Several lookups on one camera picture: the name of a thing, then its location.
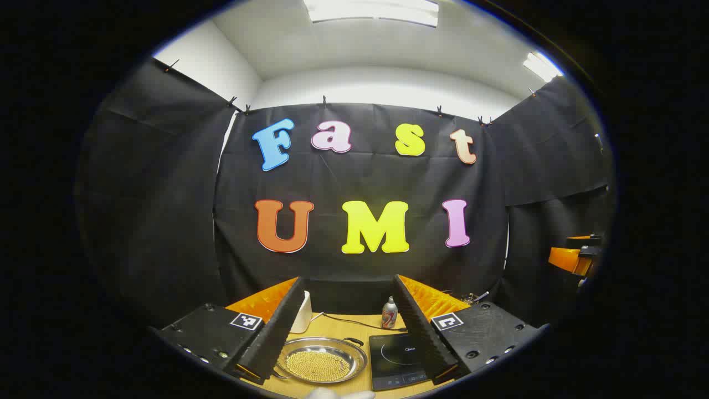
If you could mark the ceiling light panel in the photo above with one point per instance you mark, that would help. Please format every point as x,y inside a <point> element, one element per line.
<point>371,10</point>
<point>541,66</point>

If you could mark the row of black cloth clips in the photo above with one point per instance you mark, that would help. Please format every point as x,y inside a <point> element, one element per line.
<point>324,101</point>

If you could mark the white toaster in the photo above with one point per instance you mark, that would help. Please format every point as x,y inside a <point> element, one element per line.
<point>303,316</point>

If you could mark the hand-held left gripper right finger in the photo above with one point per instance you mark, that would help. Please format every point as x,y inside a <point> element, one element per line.
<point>421,327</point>

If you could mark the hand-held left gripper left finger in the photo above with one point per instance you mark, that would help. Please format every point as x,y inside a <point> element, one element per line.
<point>279,327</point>

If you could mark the stainless steel pot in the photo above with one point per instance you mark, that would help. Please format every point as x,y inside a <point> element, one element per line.
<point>357,357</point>

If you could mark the pile of soybeans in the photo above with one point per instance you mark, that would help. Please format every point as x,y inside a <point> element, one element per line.
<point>318,366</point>

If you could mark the black induction cooktop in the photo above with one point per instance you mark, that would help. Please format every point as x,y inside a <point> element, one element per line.
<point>399,354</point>

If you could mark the silver bottle with colourful label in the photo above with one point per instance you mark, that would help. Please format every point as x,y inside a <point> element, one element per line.
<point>389,316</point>

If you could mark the silver utensil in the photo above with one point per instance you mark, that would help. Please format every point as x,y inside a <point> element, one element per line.
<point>482,296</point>

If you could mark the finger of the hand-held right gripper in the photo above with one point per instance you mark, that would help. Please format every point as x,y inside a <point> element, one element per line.
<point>565,259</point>
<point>591,249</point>

